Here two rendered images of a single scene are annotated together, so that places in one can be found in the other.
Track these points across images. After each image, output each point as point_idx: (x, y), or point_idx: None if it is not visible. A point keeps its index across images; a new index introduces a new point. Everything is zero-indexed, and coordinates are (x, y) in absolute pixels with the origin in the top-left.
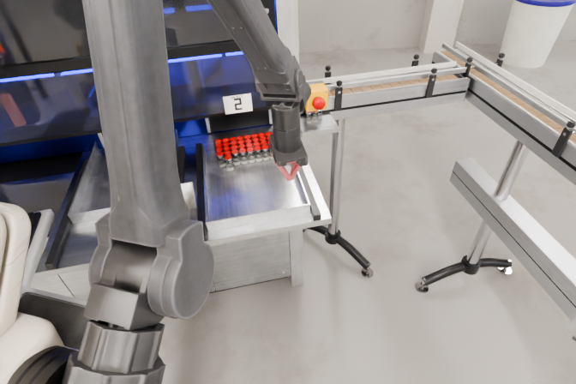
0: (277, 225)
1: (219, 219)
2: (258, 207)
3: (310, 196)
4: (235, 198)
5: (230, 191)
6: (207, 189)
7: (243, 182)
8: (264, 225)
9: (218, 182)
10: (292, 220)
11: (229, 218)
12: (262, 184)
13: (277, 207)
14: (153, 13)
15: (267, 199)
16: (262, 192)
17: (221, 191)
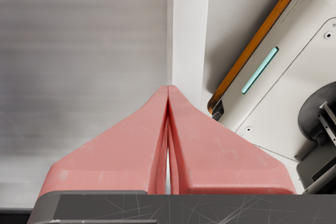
0: (195, 54)
1: (166, 191)
2: (110, 90)
3: None
4: (69, 136)
5: (41, 144)
6: (37, 189)
7: (0, 114)
8: (184, 85)
9: (4, 164)
10: (187, 6)
11: (169, 176)
12: (10, 66)
13: (119, 42)
14: None
15: (80, 62)
16: (47, 71)
17: (41, 160)
